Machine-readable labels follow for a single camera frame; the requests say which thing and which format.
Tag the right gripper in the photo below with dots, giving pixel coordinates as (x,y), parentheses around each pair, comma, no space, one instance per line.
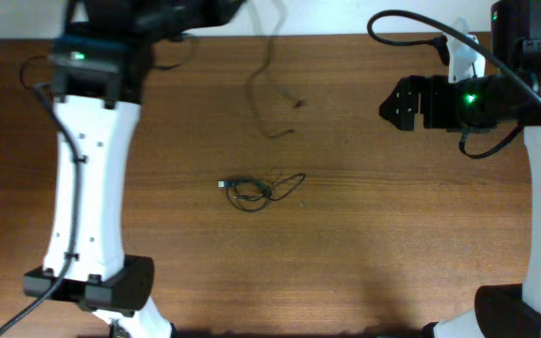
(428,102)

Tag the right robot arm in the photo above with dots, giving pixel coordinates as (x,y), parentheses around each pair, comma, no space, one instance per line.
(509,310)

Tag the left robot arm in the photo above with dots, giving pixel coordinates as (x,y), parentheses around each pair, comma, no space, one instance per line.
(100,66)

